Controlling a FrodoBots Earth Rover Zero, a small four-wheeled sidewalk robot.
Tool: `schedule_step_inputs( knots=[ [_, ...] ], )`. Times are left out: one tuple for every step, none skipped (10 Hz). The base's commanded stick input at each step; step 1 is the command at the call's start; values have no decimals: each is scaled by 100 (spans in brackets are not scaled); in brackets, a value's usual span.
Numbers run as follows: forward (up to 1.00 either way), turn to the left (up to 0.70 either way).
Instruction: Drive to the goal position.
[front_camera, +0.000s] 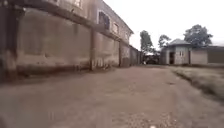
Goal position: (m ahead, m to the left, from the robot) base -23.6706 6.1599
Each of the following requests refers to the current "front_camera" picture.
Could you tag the group of trees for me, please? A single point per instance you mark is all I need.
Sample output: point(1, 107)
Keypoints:
point(198, 35)

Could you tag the robot's own part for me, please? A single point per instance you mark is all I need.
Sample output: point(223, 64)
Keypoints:
point(152, 126)

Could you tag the small grey-roofed house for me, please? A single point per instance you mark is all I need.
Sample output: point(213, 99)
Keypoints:
point(176, 51)

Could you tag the low grey wall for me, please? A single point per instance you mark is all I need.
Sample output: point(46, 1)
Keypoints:
point(206, 56)

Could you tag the brown dirt road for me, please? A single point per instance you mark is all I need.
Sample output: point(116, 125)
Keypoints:
point(133, 93)

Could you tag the large weathered concrete building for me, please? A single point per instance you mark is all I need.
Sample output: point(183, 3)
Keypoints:
point(60, 40)

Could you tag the dry grass patch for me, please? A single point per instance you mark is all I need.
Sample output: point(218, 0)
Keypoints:
point(206, 78)

